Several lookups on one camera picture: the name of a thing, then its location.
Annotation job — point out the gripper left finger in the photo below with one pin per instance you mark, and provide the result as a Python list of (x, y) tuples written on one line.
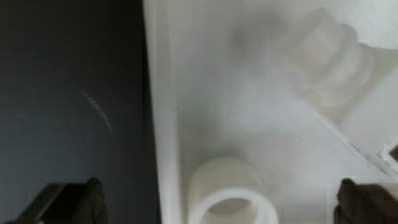
[(68, 204)]

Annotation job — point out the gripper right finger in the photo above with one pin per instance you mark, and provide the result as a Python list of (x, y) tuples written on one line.
[(366, 203)]

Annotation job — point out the white square tabletop tray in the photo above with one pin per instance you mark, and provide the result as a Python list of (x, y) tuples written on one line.
[(260, 65)]

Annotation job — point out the white leg inside tray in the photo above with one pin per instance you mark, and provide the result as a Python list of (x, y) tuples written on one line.
[(368, 123)]

